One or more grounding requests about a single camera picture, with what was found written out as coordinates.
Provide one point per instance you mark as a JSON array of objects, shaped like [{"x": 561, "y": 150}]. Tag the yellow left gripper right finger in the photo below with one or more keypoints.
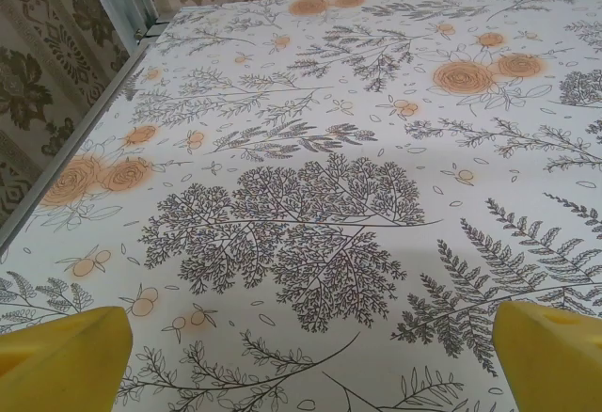
[{"x": 550, "y": 365}]

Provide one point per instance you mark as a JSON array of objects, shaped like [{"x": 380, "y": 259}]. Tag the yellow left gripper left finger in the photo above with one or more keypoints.
[{"x": 61, "y": 365}]

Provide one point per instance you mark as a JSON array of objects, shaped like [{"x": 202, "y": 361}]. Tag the aluminium frame rail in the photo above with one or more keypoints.
[{"x": 80, "y": 120}]

